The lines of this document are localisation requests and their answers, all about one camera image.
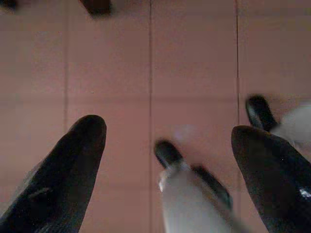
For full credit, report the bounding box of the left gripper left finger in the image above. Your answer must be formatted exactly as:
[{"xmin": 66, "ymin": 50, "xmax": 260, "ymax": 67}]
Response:
[{"xmin": 0, "ymin": 114, "xmax": 107, "ymax": 233}]

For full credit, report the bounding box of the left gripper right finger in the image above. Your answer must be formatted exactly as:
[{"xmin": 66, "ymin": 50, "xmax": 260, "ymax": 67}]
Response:
[{"xmin": 230, "ymin": 125, "xmax": 311, "ymax": 233}]

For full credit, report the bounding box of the dark wooden furniture leg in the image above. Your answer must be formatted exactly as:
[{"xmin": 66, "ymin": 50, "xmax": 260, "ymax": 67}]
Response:
[{"xmin": 79, "ymin": 0, "xmax": 112, "ymax": 16}]

